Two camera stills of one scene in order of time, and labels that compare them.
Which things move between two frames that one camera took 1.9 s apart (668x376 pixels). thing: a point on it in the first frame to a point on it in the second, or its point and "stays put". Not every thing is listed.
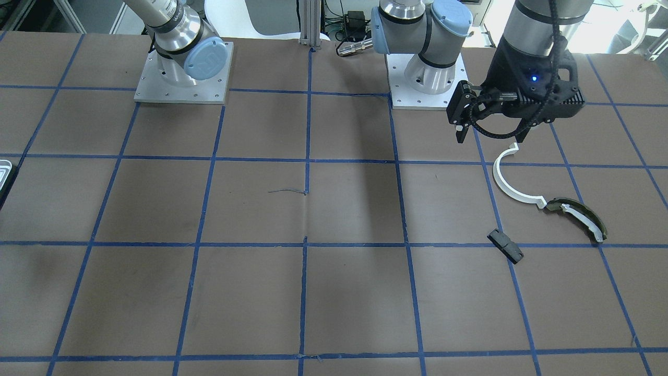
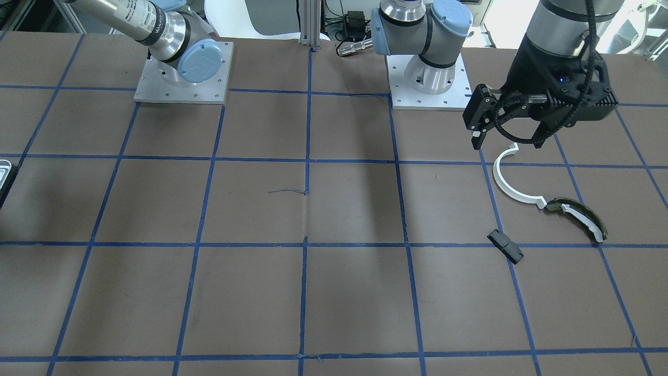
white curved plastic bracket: [538, 200] stays put
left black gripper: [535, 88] to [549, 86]
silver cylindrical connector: [350, 49] stays put
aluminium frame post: [310, 23] stays put
